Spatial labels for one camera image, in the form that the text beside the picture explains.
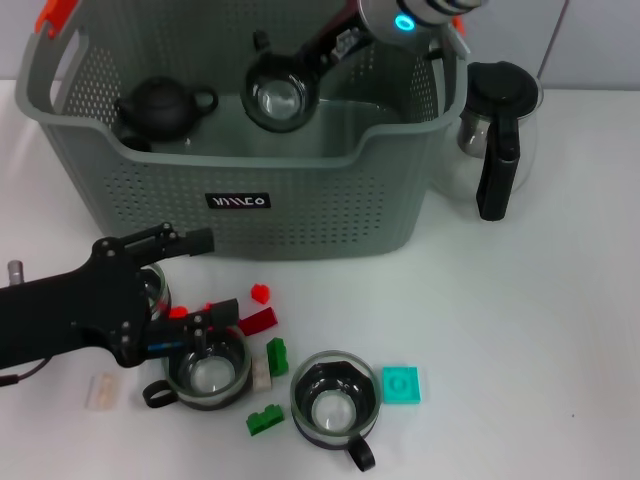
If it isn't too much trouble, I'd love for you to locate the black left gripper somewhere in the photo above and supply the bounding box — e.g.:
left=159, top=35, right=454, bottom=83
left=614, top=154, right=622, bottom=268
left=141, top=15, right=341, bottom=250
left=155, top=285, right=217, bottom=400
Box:
left=0, top=223, right=240, bottom=371

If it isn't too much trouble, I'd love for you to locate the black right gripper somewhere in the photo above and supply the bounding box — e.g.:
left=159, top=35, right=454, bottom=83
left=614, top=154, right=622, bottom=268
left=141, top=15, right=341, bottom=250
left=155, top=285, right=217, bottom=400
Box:
left=294, top=0, right=374, bottom=94

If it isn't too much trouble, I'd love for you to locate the glass teacup black holder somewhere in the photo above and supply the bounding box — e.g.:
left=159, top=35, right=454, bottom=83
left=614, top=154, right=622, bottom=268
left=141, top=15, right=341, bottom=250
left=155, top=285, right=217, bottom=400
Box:
left=139, top=262, right=173, bottom=321
left=239, top=29, right=321, bottom=134
left=142, top=324, right=253, bottom=412
left=289, top=349, right=385, bottom=472

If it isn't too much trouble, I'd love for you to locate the grey perforated storage bin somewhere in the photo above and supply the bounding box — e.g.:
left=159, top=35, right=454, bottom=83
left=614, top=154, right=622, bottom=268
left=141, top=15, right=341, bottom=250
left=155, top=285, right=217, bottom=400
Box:
left=14, top=0, right=469, bottom=261

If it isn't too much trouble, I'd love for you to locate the long dark red toy brick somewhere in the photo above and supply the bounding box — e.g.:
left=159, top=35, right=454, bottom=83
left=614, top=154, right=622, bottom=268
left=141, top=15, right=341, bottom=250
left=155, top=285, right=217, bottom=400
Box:
left=238, top=307, right=279, bottom=337

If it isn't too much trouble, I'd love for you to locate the green toy brick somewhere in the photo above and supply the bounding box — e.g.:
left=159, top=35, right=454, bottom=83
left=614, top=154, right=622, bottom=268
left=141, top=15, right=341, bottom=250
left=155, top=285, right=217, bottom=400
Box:
left=265, top=337, right=291, bottom=377
left=245, top=402, right=284, bottom=437

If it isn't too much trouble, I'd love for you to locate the white toy brick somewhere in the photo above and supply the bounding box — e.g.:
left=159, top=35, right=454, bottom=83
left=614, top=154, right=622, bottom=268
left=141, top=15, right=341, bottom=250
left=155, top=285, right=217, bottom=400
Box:
left=248, top=352, right=274, bottom=393

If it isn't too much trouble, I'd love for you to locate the black clay teapot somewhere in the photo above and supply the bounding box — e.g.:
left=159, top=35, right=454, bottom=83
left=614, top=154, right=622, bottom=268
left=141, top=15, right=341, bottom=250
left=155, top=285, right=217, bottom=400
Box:
left=113, top=74, right=220, bottom=143

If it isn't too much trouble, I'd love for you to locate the clear toy brick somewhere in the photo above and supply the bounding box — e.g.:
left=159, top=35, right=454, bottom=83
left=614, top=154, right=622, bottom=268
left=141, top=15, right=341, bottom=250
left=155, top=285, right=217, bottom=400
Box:
left=83, top=372, right=124, bottom=411

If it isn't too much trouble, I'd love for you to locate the glass coffee pot black lid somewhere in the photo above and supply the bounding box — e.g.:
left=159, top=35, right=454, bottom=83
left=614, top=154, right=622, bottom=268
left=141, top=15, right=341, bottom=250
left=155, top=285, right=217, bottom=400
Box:
left=432, top=59, right=545, bottom=222

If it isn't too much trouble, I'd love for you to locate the teal square toy brick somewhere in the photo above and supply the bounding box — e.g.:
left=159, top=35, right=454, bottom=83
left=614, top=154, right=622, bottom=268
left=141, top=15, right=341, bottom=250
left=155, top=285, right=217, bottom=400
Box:
left=382, top=366, right=423, bottom=405

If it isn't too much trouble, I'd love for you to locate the right gripper cable silver plug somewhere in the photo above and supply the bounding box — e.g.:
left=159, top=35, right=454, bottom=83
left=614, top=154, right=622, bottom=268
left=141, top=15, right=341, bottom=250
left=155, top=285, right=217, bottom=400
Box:
left=424, top=19, right=466, bottom=64

